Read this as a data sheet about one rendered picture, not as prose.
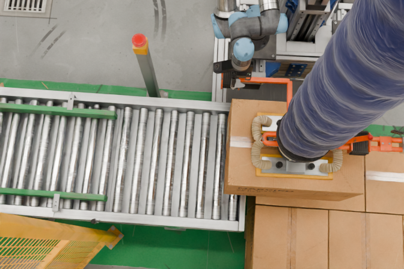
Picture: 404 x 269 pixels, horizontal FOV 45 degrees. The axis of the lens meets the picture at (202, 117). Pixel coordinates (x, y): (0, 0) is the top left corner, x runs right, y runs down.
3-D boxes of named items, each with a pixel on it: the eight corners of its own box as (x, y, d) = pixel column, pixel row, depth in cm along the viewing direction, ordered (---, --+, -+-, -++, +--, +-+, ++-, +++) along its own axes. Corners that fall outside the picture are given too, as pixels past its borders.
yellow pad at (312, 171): (255, 176, 214) (256, 175, 209) (255, 154, 217) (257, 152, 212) (332, 180, 214) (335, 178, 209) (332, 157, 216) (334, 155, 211)
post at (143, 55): (151, 105, 333) (131, 48, 237) (152, 96, 335) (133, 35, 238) (160, 107, 333) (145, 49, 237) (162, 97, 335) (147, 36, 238)
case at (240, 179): (223, 194, 252) (227, 185, 213) (227, 119, 262) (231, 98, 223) (339, 201, 251) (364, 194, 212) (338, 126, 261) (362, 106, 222)
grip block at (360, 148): (347, 155, 206) (351, 152, 201) (346, 132, 209) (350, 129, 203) (367, 156, 206) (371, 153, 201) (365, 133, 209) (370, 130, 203)
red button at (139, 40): (131, 48, 237) (130, 45, 233) (133, 35, 238) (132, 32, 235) (146, 50, 237) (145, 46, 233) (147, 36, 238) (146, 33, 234)
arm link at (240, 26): (254, 17, 191) (259, 43, 188) (226, 21, 191) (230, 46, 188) (257, 8, 183) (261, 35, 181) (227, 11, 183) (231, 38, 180)
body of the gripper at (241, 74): (249, 81, 203) (253, 71, 191) (229, 80, 203) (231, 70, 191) (250, 64, 205) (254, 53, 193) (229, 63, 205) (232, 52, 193)
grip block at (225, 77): (220, 89, 213) (220, 85, 208) (221, 71, 215) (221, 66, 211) (239, 90, 213) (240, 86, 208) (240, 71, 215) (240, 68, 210)
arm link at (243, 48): (253, 33, 179) (257, 55, 177) (249, 45, 189) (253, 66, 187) (232, 36, 178) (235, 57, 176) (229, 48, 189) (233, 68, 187)
